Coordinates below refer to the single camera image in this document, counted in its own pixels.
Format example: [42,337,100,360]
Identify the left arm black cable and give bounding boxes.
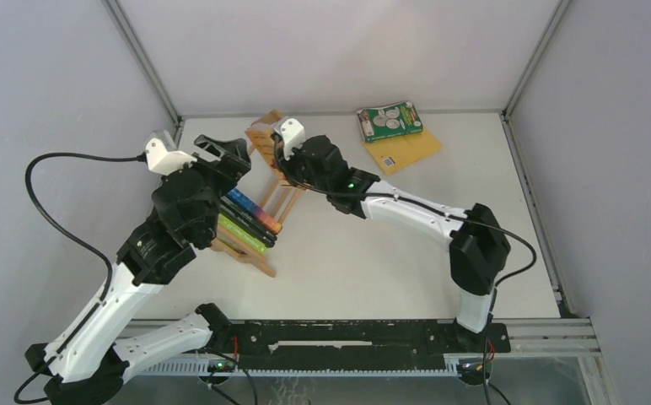
[12,152,149,405]

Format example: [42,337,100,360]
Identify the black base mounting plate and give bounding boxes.
[208,319,512,370]

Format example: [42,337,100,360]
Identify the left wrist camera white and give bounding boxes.
[144,130,196,176]

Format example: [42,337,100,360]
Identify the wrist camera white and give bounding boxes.
[272,116,306,160]
[144,130,196,176]

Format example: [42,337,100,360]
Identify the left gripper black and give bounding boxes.
[164,136,251,243]

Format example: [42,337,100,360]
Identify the wooden book rack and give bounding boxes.
[211,109,307,279]

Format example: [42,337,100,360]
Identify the Alice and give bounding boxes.
[222,197,277,239]

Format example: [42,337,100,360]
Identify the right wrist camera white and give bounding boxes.
[272,116,306,160]

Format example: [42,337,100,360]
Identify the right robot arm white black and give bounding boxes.
[274,135,511,351]

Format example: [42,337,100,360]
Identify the orange booklet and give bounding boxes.
[245,110,284,175]

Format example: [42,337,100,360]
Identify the blue Jane Eyre book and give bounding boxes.
[227,188,282,234]

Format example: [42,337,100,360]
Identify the thin dark book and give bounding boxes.
[220,204,277,248]

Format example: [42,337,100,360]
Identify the white cable duct strip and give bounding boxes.
[137,357,461,377]

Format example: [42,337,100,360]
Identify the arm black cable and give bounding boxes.
[12,152,149,405]
[272,133,538,405]

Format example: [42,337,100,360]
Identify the green Macmillan book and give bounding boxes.
[356,100,424,143]

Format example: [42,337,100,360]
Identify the light green paperback book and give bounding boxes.
[218,214,267,256]

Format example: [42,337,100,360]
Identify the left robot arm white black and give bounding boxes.
[25,131,251,404]

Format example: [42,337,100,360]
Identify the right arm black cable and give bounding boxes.
[272,133,538,405]

